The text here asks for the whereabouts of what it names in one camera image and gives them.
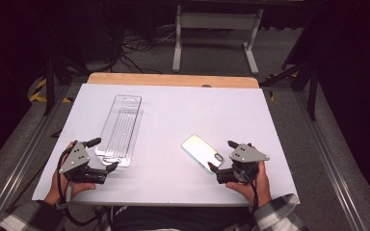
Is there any clear plastic packaging tray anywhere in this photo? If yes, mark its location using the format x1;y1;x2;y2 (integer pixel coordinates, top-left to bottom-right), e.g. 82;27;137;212
94;94;144;167

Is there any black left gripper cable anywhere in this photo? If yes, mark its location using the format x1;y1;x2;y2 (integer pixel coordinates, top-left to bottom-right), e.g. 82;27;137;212
56;147;112;227

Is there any person's right hand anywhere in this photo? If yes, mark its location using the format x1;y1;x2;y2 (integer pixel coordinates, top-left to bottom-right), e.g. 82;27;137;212
225;160;273;208

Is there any white table cover sheet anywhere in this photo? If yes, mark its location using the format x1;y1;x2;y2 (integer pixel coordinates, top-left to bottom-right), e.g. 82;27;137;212
32;83;301;207

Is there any black tripod stand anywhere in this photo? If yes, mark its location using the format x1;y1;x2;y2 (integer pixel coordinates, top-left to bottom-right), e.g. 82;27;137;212
259;57;320;122
42;52;91;116

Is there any person's dark clothed torso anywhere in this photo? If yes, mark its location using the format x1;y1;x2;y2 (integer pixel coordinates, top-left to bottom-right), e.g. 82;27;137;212
110;205;255;231

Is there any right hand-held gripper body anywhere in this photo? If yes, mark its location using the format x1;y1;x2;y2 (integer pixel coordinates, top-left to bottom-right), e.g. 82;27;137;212
216;142;271;185

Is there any metal floor rail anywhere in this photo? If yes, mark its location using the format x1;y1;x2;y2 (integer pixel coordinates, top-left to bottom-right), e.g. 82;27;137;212
0;86;73;231
294;91;369;231

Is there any bundle of black floor cables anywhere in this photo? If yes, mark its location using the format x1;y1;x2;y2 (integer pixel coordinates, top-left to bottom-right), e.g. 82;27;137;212
107;27;177;75

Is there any person's left hand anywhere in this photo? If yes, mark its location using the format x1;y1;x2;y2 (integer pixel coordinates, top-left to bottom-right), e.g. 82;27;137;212
43;141;97;207

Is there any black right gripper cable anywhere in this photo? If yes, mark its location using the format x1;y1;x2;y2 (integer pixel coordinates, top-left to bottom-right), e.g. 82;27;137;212
242;171;260;213

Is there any wooden table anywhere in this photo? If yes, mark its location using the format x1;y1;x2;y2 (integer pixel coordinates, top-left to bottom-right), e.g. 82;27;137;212
86;72;260;90

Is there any yellow black floor tape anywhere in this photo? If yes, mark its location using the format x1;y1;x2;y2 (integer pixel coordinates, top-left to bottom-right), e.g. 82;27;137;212
28;77;74;104

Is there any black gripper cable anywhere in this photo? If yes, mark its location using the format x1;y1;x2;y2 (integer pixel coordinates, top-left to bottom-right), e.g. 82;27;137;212
56;147;112;227
242;171;260;213

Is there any iridescent phone case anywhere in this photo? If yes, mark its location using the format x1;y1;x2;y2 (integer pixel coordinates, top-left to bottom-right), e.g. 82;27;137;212
181;134;225;174

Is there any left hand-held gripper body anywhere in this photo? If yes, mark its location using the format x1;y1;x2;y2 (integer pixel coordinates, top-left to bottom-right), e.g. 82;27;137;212
58;141;109;185

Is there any grey metal stand frame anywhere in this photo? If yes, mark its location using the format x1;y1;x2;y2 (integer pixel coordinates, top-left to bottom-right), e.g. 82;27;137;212
172;4;264;76

